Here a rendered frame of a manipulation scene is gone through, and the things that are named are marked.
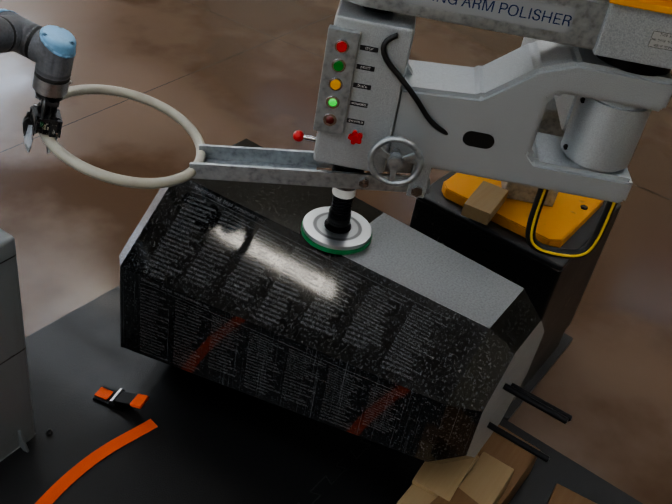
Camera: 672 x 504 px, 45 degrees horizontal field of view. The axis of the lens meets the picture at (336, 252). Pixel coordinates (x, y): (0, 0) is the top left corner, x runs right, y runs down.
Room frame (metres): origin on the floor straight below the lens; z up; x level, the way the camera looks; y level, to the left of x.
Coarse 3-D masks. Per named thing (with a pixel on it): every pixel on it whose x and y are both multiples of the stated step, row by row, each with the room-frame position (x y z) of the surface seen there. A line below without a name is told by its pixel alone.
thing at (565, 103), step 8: (528, 40) 2.64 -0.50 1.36; (536, 40) 2.60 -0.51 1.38; (560, 96) 2.26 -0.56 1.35; (568, 96) 2.17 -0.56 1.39; (576, 96) 2.12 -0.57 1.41; (560, 104) 2.23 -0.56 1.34; (568, 104) 2.14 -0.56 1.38; (560, 112) 2.19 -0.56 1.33; (568, 112) 2.13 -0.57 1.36; (560, 120) 2.16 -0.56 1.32; (568, 120) 2.12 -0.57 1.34
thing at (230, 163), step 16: (208, 144) 2.10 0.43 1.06; (208, 160) 2.08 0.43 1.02; (224, 160) 2.09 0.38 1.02; (240, 160) 2.09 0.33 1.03; (256, 160) 2.09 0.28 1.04; (272, 160) 2.09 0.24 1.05; (288, 160) 2.09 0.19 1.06; (304, 160) 2.09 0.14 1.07; (208, 176) 1.98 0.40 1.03; (224, 176) 1.98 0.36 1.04; (240, 176) 1.98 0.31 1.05; (256, 176) 1.98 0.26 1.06; (272, 176) 1.98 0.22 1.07; (288, 176) 1.98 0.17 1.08; (304, 176) 1.98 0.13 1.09; (320, 176) 1.98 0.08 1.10; (336, 176) 1.98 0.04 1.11; (352, 176) 1.98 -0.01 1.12; (368, 176) 1.98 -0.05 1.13; (384, 176) 1.98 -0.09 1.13; (400, 176) 1.98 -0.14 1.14; (416, 192) 1.94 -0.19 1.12
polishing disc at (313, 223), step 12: (312, 216) 2.07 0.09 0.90; (324, 216) 2.08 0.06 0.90; (360, 216) 2.12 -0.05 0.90; (312, 228) 2.00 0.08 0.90; (324, 228) 2.01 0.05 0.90; (360, 228) 2.05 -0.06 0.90; (312, 240) 1.96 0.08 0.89; (324, 240) 1.95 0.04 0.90; (336, 240) 1.96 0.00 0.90; (348, 240) 1.98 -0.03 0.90; (360, 240) 1.99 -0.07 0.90
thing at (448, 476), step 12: (420, 468) 1.72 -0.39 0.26; (432, 468) 1.72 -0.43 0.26; (444, 468) 1.73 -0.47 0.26; (456, 468) 1.74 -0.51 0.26; (468, 468) 1.75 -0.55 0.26; (420, 480) 1.67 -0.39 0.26; (432, 480) 1.68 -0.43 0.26; (444, 480) 1.69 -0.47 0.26; (456, 480) 1.69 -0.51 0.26; (432, 492) 1.63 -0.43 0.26; (444, 492) 1.64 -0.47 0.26; (456, 492) 1.65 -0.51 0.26
